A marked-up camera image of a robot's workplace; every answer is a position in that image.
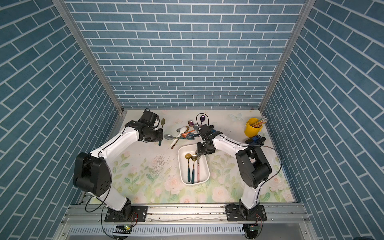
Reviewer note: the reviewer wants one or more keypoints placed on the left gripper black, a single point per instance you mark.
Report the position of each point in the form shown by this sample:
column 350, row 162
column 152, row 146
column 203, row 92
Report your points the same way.
column 160, row 137

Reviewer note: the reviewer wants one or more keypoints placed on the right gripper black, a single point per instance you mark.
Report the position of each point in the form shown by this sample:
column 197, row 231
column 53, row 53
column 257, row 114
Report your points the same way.
column 199, row 144

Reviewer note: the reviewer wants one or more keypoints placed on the gold spoon green handle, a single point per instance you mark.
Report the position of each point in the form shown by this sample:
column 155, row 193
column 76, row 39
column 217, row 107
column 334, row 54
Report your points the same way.
column 188, row 157
column 162, row 122
column 194, row 159

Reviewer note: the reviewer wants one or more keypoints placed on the white plastic storage box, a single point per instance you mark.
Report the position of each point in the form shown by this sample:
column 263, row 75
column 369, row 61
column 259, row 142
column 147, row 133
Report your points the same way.
column 183, row 165

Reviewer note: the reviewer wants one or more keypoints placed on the steel spoon pink handle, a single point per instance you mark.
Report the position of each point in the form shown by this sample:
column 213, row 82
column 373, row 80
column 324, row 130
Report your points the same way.
column 198, row 169

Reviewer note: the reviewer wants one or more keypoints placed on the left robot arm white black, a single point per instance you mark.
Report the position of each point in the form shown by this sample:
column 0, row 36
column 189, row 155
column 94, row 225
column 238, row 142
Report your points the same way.
column 93, row 171

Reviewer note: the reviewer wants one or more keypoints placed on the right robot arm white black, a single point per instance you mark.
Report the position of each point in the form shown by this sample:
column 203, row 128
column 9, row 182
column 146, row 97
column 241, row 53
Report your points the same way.
column 253, row 165

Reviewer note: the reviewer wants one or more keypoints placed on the purple spoon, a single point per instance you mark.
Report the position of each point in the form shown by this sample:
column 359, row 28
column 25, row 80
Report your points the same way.
column 202, row 119

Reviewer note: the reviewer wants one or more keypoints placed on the white ceramic spoon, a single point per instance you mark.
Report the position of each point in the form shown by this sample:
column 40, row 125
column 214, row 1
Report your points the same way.
column 182, row 130

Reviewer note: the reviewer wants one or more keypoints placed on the floral table mat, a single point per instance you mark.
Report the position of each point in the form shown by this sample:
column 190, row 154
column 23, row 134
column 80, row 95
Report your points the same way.
column 147, row 173

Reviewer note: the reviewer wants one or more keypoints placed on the yellow pen cup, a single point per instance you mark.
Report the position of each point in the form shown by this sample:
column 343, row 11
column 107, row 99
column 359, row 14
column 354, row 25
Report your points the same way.
column 251, row 129

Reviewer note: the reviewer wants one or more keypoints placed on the blue black stapler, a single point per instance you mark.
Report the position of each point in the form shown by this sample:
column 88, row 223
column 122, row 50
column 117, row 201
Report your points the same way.
column 256, row 141

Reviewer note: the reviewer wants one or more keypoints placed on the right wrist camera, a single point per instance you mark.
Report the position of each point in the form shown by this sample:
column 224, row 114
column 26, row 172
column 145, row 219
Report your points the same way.
column 205, row 131

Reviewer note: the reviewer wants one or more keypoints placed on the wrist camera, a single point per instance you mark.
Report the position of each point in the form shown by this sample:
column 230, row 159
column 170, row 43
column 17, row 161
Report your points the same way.
column 150, row 119
column 205, row 131

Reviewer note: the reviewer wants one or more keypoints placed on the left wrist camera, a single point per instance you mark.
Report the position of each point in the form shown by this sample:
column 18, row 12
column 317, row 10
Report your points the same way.
column 150, row 119

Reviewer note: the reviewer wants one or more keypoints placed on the orange handled spoon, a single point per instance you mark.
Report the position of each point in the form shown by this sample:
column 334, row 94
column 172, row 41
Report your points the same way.
column 186, row 133

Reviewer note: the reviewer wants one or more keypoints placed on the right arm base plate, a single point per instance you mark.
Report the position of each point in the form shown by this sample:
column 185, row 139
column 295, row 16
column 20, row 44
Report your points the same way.
column 246, row 213

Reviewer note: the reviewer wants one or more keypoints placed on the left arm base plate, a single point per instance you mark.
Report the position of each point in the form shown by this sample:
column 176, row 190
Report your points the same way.
column 129, row 214

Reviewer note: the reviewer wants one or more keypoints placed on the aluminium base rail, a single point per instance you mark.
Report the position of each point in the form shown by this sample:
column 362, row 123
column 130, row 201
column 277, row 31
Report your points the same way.
column 279, row 213

